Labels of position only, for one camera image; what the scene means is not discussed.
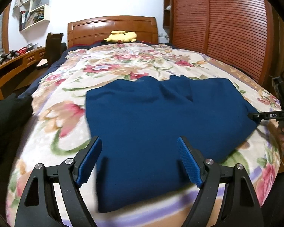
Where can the red-brown louvered wardrobe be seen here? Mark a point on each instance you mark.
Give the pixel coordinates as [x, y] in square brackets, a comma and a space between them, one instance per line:
[245, 34]

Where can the red basket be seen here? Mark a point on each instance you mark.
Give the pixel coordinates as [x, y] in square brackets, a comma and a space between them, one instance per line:
[22, 51]

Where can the wooden bed headboard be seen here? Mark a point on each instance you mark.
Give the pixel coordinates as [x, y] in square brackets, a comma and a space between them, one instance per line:
[89, 31]

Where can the black tripod gadget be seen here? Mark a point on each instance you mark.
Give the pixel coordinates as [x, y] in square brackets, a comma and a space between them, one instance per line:
[8, 56]

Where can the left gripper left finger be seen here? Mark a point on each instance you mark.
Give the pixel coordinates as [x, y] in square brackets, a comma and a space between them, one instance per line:
[38, 205]

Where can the wooden desk cabinet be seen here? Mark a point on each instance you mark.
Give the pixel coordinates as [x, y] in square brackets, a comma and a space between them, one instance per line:
[19, 68]

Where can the navy blue bed sheet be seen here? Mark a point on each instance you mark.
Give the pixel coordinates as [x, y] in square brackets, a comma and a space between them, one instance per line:
[47, 70]

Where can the black folded garment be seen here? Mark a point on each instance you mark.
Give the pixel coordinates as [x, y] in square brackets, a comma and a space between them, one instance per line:
[14, 114]

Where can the white wall shelf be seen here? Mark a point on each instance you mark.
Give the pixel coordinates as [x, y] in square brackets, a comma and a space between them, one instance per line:
[32, 13]

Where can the dark wooden chair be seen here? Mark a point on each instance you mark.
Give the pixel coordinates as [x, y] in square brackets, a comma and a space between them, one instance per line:
[54, 47]

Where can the yellow Pikachu plush toy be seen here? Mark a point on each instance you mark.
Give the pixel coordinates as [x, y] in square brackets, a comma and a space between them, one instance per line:
[121, 37]

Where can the navy blue suit jacket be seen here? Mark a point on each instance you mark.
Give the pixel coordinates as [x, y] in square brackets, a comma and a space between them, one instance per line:
[139, 123]

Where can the floral bed blanket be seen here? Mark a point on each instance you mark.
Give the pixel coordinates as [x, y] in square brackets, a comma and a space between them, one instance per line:
[58, 128]

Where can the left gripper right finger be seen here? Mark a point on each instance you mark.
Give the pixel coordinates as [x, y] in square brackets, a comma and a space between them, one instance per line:
[240, 205]

